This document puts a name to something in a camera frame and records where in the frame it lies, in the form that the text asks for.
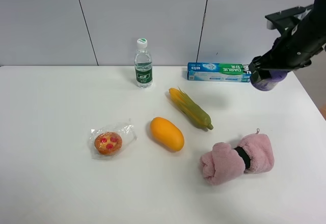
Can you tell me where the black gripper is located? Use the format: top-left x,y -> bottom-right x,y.
249,5 -> 325,83

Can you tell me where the purple lid air freshener jar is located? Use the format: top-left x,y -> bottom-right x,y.
251,70 -> 288,91

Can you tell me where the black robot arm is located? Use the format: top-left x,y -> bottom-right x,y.
249,0 -> 325,91

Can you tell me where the blue green toothpaste box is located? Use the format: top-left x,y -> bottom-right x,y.
187,63 -> 251,82

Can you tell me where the toy corn cob green husk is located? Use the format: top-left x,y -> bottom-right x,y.
169,88 -> 213,130

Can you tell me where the rolled pink towel black band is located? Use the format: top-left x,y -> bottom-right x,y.
200,129 -> 275,185

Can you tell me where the yellow orange mango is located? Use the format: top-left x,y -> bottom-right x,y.
150,117 -> 184,152

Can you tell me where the clear water bottle green label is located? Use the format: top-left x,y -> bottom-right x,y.
134,38 -> 153,88

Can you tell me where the wrapped fruit tart pastry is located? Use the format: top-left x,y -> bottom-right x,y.
87,120 -> 137,160

